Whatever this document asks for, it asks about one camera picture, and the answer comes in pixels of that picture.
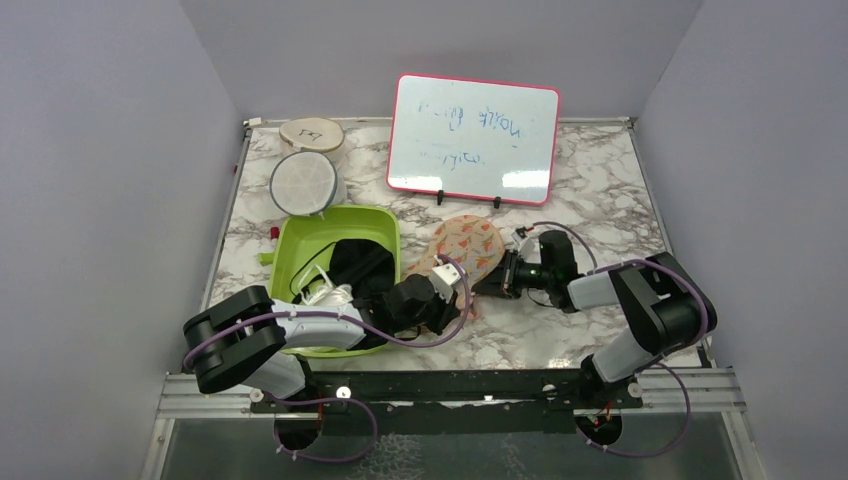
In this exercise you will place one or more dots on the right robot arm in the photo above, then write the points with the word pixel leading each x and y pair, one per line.
pixel 664 309

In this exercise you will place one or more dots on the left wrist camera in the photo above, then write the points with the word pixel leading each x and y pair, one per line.
pixel 447 280

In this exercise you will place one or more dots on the white bra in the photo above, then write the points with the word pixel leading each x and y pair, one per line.
pixel 318 289

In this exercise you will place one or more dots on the floral mesh laundry bag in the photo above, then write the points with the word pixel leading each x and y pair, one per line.
pixel 473 242

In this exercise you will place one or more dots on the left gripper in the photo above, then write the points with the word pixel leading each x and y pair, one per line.
pixel 446 312

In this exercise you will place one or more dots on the pink framed whiteboard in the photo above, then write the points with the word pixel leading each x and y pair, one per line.
pixel 473 139

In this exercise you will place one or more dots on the black bra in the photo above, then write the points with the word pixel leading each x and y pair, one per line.
pixel 368 267

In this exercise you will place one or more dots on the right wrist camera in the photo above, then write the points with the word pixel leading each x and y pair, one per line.
pixel 523 242

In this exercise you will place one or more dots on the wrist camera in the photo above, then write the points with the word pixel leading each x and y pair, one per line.
pixel 523 242
pixel 447 280

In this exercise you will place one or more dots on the green plastic tray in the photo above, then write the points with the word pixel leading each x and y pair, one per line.
pixel 301 237

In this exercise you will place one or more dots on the round white mesh laundry bag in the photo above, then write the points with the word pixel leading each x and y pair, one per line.
pixel 306 184

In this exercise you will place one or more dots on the black front rail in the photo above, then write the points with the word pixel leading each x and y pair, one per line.
pixel 445 402

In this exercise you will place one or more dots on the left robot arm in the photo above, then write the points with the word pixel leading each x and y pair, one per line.
pixel 245 338

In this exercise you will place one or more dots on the round wooden slice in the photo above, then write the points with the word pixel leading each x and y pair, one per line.
pixel 312 134

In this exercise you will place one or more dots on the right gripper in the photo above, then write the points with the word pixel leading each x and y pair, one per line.
pixel 502 281

